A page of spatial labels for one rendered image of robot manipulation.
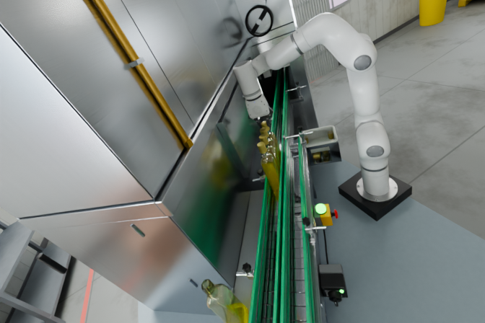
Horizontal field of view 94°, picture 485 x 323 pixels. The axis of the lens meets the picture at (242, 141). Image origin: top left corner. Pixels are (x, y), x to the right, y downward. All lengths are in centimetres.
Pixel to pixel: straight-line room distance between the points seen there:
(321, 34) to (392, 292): 103
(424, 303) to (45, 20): 139
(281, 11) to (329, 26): 107
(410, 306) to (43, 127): 129
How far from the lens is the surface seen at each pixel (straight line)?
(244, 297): 97
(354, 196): 140
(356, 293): 123
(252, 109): 109
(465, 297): 128
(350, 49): 89
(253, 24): 198
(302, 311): 91
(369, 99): 103
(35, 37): 56
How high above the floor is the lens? 190
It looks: 31 degrees down
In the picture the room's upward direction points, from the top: 25 degrees counter-clockwise
